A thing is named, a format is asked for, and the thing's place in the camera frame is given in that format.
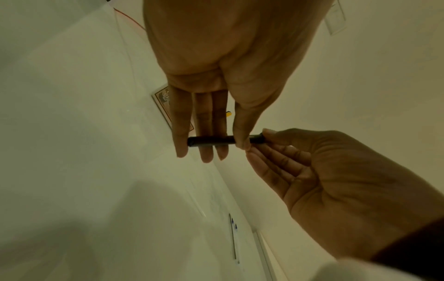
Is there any black marker pen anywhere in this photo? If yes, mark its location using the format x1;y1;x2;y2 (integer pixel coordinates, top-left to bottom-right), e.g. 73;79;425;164
187;133;265;148

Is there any person's right forearm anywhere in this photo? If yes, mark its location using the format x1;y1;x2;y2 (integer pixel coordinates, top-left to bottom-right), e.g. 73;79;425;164
310;256;444;281

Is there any person's right hand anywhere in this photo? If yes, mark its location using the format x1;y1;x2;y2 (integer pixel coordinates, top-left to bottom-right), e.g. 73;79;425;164
246;128;444;261

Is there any orange bordered sign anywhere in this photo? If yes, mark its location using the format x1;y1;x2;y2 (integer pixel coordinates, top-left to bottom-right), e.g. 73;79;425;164
151;85;195;133

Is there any white wall switch plate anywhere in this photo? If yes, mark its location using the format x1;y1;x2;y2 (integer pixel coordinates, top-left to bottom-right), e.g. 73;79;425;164
324;0;347;35

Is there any thin red cable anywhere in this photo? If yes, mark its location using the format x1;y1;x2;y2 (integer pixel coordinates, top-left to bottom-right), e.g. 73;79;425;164
114;7;147;31

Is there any black wrist strap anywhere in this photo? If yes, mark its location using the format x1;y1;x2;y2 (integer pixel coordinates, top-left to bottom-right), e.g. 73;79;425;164
369;218;444;275

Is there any person's left hand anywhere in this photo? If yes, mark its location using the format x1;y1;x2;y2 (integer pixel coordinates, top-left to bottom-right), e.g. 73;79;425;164
143;0;336;163

